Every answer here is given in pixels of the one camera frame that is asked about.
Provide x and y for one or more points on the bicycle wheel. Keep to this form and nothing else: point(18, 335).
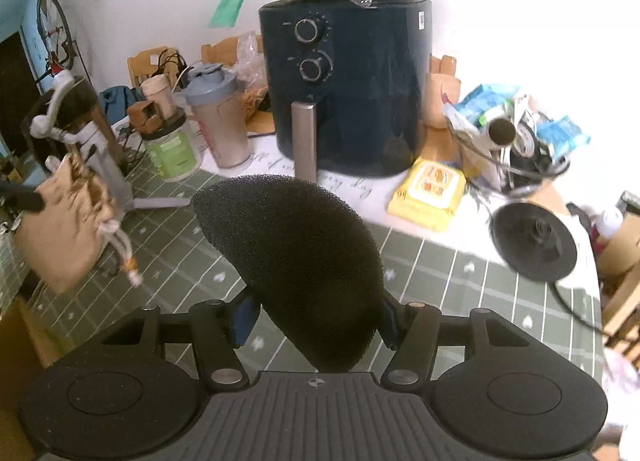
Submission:
point(55, 28)

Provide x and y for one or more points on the blue snack packet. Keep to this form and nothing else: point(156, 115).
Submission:
point(565, 136)
point(487, 101)

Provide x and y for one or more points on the grey lid shaker bottle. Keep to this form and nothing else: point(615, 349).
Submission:
point(220, 126)

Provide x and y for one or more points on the green checked tablecloth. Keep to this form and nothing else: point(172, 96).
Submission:
point(450, 291)

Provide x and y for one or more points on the black semicircular foam pad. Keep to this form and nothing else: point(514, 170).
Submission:
point(295, 266)

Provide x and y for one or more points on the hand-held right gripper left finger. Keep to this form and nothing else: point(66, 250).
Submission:
point(245, 325)

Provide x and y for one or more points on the wood-grain box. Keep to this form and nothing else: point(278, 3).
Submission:
point(102, 121)

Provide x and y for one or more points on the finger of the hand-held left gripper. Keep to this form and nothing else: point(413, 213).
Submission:
point(22, 197)

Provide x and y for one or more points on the white printed table cover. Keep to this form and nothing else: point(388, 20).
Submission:
point(375, 196)

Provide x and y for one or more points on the small wooden block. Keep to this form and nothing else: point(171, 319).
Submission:
point(147, 116)

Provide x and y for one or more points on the clear glass bowl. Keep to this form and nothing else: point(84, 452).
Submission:
point(520, 176)

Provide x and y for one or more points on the cardboard tube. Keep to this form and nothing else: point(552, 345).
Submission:
point(502, 132)

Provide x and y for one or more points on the blue bag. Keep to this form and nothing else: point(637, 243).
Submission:
point(115, 101)

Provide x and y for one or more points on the dark blue air fryer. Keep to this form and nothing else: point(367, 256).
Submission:
point(360, 91)

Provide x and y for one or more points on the green label jar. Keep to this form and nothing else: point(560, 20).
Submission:
point(172, 151)

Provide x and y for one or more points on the yellow wet wipes pack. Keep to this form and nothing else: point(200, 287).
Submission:
point(427, 193)

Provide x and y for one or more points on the black round kettle base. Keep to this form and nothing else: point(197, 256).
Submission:
point(535, 241)

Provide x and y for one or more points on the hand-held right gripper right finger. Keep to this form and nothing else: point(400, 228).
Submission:
point(392, 327)

